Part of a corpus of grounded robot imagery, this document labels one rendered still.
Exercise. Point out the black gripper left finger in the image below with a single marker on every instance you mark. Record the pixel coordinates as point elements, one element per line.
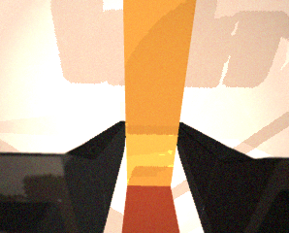
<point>80,181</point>

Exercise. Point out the orange bar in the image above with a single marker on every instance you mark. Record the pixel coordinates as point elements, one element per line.
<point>157,36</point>

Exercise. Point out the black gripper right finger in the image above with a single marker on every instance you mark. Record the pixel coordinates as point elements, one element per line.
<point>231,190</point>

